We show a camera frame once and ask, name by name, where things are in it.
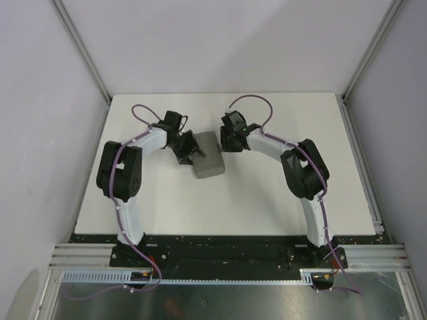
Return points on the right aluminium frame post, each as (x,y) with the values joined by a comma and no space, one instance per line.
(379,37)

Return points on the grey slotted cable duct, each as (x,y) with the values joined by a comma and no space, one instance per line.
(301,277)

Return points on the left aluminium frame post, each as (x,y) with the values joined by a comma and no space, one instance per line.
(77,41)

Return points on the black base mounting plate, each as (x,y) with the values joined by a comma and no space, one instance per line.
(168,250)

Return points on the aluminium frame post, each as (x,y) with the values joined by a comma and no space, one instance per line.
(379,37)
(77,41)

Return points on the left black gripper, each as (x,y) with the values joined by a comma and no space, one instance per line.
(184,158)

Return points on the grey plastic tool case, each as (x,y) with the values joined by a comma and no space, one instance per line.
(211,163)

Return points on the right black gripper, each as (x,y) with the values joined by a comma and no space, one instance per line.
(223,144)

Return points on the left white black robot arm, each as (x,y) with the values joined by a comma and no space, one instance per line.
(120,169)

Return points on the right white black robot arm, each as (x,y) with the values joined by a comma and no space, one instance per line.
(305,172)

